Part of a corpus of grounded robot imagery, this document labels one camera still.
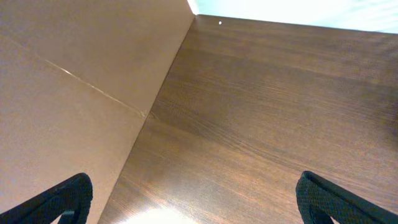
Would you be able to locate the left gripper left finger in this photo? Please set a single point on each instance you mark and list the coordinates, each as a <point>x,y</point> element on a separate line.
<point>68,202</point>

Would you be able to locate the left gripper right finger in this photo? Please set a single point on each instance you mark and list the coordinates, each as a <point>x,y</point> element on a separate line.
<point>323,202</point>

